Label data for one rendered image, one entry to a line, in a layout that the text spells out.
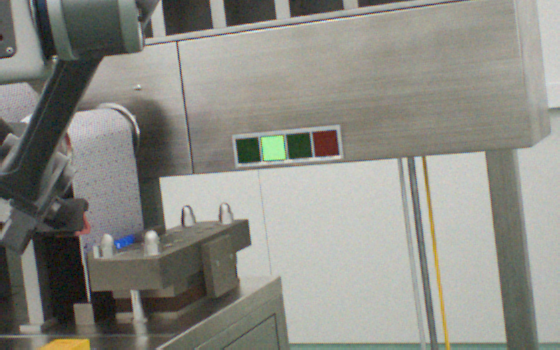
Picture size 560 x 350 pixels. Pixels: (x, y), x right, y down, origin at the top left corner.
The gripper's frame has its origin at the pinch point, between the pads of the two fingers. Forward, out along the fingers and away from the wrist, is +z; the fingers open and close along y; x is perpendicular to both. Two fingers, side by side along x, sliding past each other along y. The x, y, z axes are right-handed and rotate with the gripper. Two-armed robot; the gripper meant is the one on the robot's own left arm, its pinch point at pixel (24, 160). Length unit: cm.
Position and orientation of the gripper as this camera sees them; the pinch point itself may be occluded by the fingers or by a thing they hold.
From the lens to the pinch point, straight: 207.2
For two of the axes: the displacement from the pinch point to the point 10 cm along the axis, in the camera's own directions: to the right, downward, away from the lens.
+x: 1.4, -8.5, 5.0
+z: 3.2, 5.2, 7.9
